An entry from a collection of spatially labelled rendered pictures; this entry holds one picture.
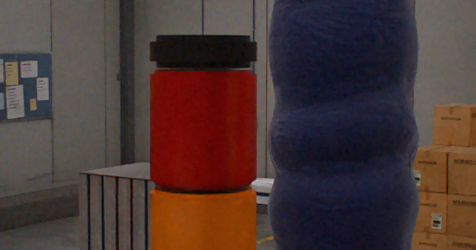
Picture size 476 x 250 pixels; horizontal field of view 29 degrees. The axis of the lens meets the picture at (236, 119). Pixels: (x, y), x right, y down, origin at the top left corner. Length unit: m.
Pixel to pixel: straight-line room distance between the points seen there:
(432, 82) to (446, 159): 3.02
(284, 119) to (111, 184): 0.93
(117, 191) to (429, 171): 7.17
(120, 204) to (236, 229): 1.84
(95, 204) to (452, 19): 9.95
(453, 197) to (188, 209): 8.83
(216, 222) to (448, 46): 11.63
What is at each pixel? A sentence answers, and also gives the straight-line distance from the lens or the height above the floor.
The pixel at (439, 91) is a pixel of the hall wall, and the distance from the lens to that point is 12.08.
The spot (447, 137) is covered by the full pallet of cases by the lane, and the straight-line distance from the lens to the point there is 9.82.
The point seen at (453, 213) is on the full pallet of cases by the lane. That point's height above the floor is 0.76.
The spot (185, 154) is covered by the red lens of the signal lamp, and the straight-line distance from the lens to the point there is 0.42.
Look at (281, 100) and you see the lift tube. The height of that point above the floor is 2.25.
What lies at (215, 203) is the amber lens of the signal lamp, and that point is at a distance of 0.42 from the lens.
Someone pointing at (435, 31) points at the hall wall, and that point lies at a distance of 12.09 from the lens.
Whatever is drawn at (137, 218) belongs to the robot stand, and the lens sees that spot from 2.23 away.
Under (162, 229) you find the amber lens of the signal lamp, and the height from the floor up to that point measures 2.25.
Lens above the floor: 2.33
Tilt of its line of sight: 4 degrees down
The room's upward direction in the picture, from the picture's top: straight up
